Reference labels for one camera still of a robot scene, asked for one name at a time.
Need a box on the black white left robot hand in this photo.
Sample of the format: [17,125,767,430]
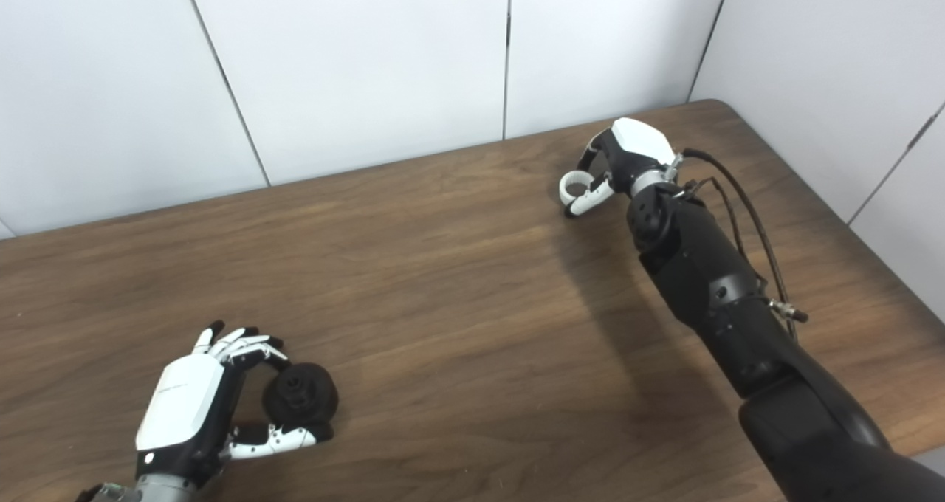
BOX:
[134,320,334,484]

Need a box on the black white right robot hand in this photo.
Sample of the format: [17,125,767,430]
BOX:
[559,117,677,219]

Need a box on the white ring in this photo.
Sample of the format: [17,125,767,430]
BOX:
[559,170,602,207]

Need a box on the round black part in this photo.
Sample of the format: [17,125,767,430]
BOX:
[264,362,340,423]

